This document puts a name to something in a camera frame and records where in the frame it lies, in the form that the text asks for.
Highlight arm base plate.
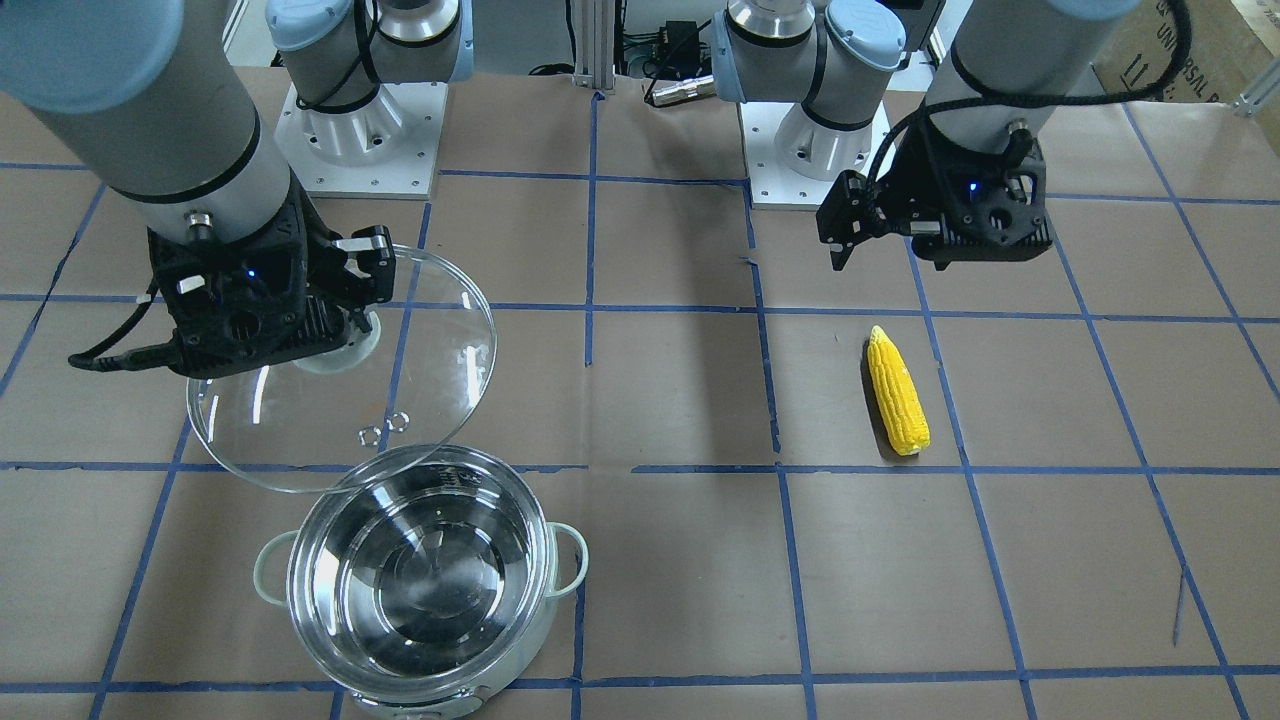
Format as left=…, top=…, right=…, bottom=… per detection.
left=739, top=102, right=890, bottom=211
left=274, top=83, right=451, bottom=201

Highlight cardboard box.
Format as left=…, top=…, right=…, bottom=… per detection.
left=1092, top=1, right=1279, bottom=102

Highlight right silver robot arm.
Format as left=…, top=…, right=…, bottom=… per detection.
left=3, top=1, right=474, bottom=380

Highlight yellow corn cob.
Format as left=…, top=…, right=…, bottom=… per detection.
left=865, top=325, right=932, bottom=457

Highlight pale green steel pot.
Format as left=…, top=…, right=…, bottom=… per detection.
left=253, top=445, right=590, bottom=719

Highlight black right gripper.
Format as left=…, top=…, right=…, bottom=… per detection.
left=148, top=184, right=397, bottom=379

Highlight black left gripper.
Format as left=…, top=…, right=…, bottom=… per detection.
left=815, top=126, right=1055, bottom=272

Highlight clear glass pot lid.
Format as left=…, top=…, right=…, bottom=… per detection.
left=187, top=246, right=498, bottom=495

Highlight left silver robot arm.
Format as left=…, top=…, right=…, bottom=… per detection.
left=710, top=1, right=1135, bottom=270

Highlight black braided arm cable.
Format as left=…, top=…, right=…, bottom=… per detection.
left=867, top=0, right=1193, bottom=191

